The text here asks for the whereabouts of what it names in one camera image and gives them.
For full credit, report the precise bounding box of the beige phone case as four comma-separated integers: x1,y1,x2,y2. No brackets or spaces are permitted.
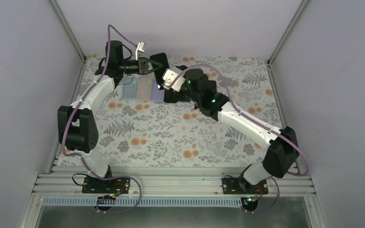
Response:
136,77,152,100

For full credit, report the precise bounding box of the aluminium corner frame post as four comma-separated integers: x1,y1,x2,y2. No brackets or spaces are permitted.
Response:
268,0,309,66
48,0,87,64

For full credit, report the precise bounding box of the floral patterned table mat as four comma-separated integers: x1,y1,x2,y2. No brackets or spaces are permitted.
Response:
94,56,282,168

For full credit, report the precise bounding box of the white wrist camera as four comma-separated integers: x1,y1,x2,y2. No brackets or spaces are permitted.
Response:
162,67,186,92
135,42,146,60

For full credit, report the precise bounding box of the aluminium corner frame post left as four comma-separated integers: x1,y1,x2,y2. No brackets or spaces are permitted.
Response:
48,0,87,64

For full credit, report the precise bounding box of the black screen blue smartphone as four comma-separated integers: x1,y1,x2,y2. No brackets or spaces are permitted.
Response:
149,53,170,90

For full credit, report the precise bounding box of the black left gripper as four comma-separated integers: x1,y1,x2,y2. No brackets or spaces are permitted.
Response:
118,57,162,75

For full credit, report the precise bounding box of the light blue phone case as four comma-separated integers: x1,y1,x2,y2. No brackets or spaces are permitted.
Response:
122,76,137,100

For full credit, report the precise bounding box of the dark teal smartphone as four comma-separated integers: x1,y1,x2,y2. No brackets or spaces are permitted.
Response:
178,93,191,103

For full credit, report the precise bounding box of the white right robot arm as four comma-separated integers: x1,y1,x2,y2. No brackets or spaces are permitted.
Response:
162,67,299,193

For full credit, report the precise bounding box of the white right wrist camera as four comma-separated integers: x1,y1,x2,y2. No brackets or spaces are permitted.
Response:
162,67,186,92

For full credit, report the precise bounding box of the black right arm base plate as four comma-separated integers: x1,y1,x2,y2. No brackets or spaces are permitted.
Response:
221,176,269,195

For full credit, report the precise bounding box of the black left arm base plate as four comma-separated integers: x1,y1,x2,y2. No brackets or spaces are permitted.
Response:
82,176,130,195

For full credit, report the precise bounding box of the black phone case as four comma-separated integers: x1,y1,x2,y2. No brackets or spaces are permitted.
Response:
163,90,180,104

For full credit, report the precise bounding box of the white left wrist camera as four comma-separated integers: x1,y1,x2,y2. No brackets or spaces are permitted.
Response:
135,42,146,60

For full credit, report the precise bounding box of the aluminium corner frame post right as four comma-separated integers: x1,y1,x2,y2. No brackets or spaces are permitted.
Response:
268,0,309,66

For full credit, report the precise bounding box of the slotted grey cable duct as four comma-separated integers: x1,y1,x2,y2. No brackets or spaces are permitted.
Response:
41,196,241,208

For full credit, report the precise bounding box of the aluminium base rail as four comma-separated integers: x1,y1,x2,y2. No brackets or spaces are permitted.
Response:
32,166,316,197

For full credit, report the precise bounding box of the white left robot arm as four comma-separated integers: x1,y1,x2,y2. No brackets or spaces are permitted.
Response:
58,40,162,192

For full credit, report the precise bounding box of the lilac phone case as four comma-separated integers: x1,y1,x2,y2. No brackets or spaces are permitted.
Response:
150,79,164,102

